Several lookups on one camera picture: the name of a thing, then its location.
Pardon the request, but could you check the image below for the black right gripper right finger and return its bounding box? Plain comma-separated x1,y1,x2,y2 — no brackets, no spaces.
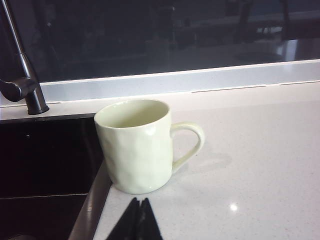
139,197,164,240

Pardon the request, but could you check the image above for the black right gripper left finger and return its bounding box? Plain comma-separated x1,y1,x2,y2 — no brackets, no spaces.
104,197,142,240

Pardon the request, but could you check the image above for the pale yellow ceramic mug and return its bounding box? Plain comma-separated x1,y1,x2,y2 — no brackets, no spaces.
94,99,206,195

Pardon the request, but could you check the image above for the black sink basin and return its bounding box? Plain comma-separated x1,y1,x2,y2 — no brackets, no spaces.
0,113,112,240

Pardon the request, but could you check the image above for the steel gooseneck faucet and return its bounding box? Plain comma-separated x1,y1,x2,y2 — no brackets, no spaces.
0,0,50,116

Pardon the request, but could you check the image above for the white backsplash ledge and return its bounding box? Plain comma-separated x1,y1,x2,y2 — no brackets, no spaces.
0,58,320,108

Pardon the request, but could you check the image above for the steel faucet lever handle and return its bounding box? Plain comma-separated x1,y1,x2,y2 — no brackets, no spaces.
0,77,36,103

